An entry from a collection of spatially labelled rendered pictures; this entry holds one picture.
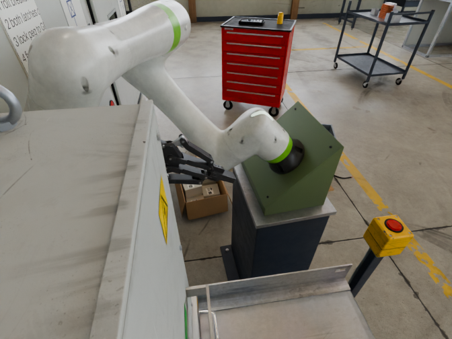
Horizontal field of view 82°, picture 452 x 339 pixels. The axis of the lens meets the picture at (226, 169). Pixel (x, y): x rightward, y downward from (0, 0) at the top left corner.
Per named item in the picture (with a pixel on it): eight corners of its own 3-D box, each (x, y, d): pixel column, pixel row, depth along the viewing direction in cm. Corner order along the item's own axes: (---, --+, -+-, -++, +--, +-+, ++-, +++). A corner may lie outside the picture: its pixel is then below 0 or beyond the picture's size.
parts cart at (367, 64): (401, 85, 377) (436, 8, 315) (364, 89, 368) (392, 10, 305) (364, 65, 444) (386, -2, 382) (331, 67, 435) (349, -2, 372)
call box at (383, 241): (385, 233, 86) (397, 212, 79) (400, 255, 80) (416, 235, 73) (362, 236, 85) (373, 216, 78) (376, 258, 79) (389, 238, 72)
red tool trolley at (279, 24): (220, 111, 319) (219, 14, 252) (232, 95, 354) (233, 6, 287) (278, 120, 303) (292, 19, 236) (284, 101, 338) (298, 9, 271)
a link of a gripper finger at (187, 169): (165, 165, 56) (162, 169, 56) (210, 178, 61) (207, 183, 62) (163, 155, 59) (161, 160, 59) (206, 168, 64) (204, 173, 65)
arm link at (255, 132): (255, 148, 104) (223, 122, 93) (289, 127, 96) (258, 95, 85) (259, 173, 96) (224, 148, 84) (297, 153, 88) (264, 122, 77)
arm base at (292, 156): (252, 148, 115) (244, 141, 111) (276, 122, 112) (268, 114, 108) (282, 181, 94) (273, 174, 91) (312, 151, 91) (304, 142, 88)
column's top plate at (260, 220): (230, 160, 127) (230, 157, 125) (292, 151, 132) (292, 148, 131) (255, 229, 95) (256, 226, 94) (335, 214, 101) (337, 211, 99)
